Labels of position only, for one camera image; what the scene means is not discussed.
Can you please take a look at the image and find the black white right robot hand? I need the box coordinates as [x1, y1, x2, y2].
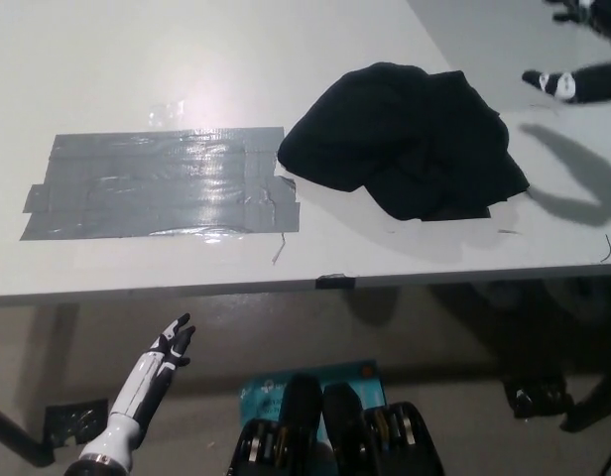
[521, 0, 611, 106]

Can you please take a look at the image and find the black t-shirt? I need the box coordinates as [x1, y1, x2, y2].
[277, 61, 531, 223]

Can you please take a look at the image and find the black tape square patch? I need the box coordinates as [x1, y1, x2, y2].
[418, 205, 492, 223]

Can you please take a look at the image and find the clear tape piece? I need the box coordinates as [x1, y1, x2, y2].
[149, 100, 186, 126]

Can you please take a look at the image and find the black metal bar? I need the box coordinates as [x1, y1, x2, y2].
[0, 402, 57, 468]

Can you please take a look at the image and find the grey duct tape patch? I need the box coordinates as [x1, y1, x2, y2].
[20, 126, 302, 243]

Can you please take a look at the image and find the black stand leg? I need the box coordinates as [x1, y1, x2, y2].
[557, 369, 611, 432]

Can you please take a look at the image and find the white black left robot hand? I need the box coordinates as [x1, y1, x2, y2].
[80, 311, 197, 466]

